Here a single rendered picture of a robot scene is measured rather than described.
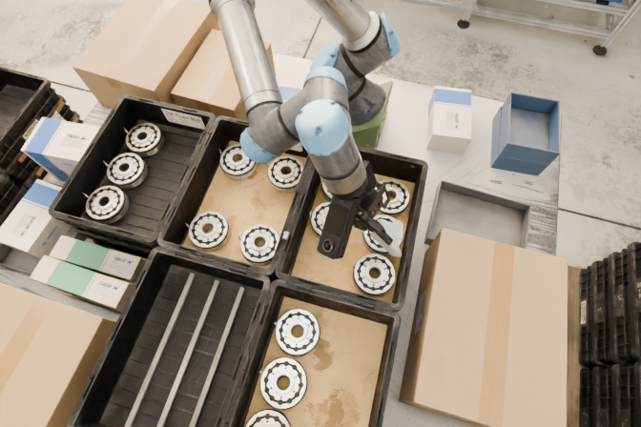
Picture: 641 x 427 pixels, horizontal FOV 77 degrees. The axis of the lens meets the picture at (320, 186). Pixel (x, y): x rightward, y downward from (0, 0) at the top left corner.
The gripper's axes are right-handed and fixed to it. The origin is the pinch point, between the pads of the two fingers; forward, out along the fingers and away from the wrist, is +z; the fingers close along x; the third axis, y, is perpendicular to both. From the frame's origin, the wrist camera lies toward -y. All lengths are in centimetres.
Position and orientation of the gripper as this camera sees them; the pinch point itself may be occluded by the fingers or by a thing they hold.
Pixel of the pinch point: (366, 245)
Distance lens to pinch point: 85.1
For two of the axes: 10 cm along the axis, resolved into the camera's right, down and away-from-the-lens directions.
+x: -7.7, -2.8, 5.7
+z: 3.2, 6.0, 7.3
